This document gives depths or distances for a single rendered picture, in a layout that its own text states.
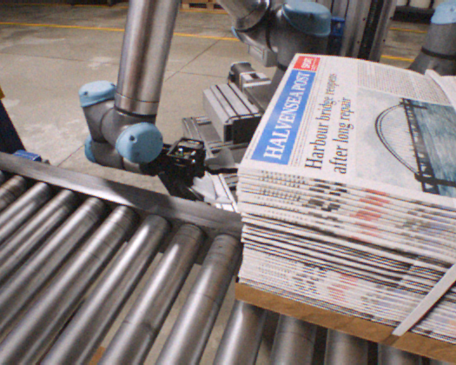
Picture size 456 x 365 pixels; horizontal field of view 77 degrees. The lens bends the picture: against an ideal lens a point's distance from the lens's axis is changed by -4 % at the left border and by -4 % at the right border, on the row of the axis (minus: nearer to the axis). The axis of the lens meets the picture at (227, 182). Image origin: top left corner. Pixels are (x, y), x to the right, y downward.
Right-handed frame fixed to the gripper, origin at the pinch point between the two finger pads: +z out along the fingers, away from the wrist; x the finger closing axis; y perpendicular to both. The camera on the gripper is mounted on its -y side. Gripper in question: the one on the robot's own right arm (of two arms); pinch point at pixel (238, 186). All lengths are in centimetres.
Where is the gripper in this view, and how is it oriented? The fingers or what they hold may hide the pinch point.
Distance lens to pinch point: 61.6
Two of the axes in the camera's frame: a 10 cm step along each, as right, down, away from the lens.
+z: 9.5, 2.1, -2.4
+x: 3.2, -6.1, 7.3
